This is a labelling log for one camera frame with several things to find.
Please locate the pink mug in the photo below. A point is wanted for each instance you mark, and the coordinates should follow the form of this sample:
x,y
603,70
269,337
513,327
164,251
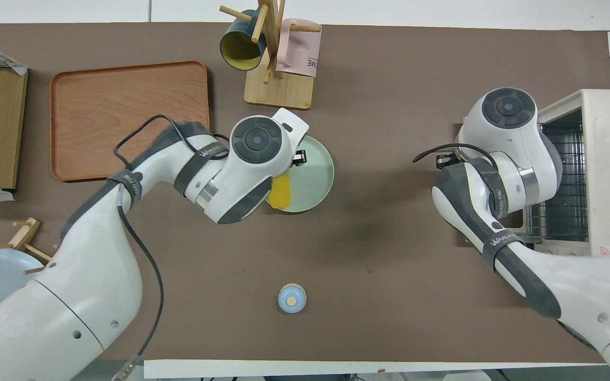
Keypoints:
x,y
298,53

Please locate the pale green plate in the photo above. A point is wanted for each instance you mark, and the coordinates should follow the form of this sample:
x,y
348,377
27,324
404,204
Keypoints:
x,y
313,174

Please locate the dark blue mug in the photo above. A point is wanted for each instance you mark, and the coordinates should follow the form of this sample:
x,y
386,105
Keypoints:
x,y
241,50

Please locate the brown table mat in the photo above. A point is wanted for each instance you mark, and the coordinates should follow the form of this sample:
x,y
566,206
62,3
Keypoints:
x,y
379,275

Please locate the blue bell with wooden knob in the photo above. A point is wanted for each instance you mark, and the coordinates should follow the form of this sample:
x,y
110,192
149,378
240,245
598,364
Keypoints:
x,y
292,299

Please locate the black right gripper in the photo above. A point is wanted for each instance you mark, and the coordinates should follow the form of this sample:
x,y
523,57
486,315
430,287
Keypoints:
x,y
447,161

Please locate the wooden dish rack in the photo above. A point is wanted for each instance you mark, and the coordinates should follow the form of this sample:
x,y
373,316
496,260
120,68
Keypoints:
x,y
24,233

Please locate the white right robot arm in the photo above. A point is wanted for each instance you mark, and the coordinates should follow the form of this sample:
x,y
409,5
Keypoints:
x,y
506,159

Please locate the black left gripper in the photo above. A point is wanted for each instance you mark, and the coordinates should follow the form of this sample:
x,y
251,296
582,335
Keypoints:
x,y
298,157

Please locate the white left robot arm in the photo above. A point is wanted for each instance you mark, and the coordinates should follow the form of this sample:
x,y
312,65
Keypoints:
x,y
88,286

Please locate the wooden mug tree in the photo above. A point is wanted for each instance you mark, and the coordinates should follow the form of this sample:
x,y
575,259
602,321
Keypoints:
x,y
281,92

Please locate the brown wooden tray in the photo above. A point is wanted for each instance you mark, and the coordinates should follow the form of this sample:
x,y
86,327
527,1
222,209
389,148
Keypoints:
x,y
93,116

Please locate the yellow corn cob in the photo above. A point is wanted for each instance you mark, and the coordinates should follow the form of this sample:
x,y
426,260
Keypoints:
x,y
282,191

